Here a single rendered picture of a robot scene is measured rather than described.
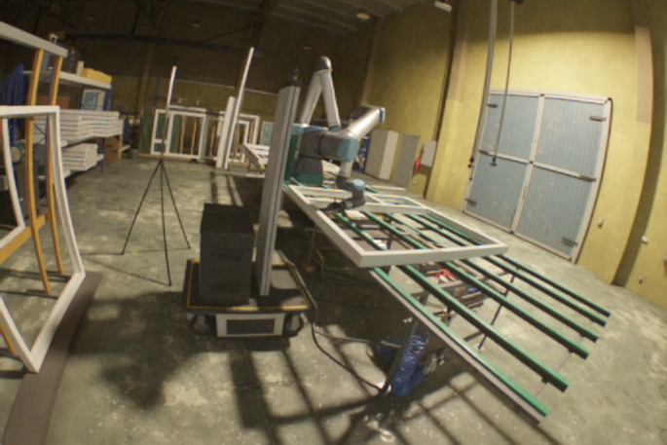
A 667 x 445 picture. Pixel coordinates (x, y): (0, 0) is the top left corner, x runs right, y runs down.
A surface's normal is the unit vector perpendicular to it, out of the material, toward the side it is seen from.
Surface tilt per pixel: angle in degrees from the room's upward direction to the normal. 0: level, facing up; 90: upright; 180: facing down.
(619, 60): 90
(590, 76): 90
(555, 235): 90
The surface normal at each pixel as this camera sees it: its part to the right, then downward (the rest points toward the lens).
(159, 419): 0.18, -0.96
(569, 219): -0.89, -0.07
